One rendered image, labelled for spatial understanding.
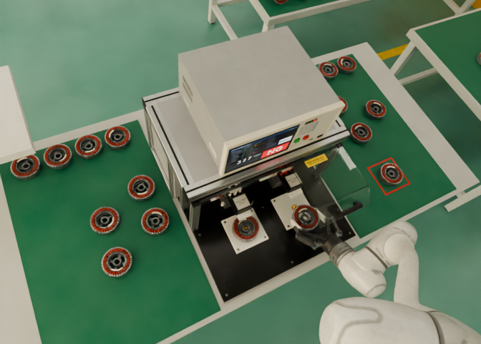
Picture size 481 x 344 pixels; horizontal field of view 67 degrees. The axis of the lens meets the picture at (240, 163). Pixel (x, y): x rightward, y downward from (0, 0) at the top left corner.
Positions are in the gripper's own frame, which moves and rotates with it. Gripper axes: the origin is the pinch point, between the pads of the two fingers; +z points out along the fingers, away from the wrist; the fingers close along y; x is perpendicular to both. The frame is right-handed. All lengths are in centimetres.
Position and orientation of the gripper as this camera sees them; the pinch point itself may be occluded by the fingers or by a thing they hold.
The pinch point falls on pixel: (305, 218)
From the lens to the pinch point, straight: 156.2
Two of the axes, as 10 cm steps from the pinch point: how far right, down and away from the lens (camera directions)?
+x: 1.0, 8.1, 5.8
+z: -4.5, -4.8, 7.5
